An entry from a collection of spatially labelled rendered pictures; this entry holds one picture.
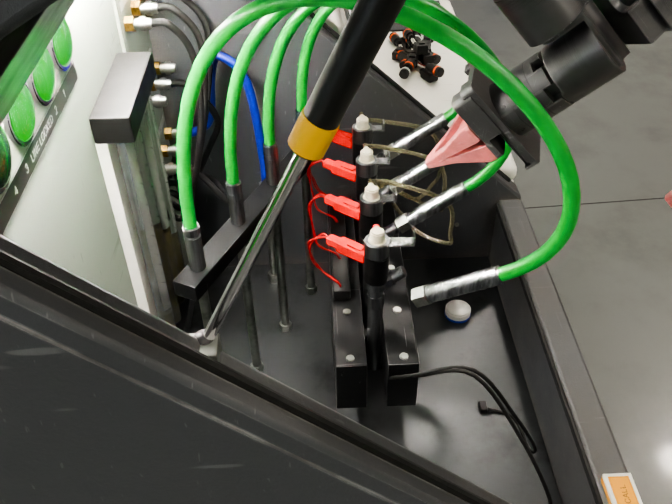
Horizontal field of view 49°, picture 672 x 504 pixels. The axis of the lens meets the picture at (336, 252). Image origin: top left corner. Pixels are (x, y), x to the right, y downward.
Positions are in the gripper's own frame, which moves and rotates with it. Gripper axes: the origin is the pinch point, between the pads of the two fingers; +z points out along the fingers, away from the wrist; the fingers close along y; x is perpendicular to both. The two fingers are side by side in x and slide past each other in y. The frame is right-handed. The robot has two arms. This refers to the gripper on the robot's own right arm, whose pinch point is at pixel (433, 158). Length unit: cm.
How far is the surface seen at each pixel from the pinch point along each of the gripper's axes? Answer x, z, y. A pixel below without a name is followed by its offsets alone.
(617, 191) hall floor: -180, 47, -128
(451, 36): 10.6, -13.5, 11.8
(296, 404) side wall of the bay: 35.6, 0.4, 6.2
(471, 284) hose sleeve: 11.5, 0.2, -7.9
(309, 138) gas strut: 34.8, -14.1, 18.9
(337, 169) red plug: -14.6, 18.7, 0.2
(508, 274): 11.8, -3.5, -8.6
